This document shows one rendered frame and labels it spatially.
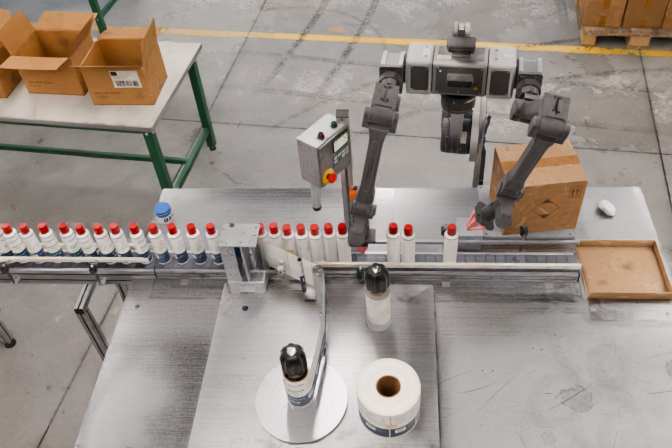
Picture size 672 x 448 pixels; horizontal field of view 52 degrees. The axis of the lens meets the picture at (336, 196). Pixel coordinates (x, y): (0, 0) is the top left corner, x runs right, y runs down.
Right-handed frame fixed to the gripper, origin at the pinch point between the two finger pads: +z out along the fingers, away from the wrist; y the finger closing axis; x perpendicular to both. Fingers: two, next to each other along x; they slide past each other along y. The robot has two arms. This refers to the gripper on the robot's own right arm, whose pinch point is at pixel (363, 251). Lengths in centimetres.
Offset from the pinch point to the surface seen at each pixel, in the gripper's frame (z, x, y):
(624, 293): 16, -6, 95
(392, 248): 3.2, 4.4, 10.7
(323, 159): -40.1, 6.4, -11.6
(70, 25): -5, 161, -170
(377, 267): -16.3, -21.0, 6.6
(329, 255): 7.0, 4.1, -13.5
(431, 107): 100, 219, 32
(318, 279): -1.7, -14.6, -15.2
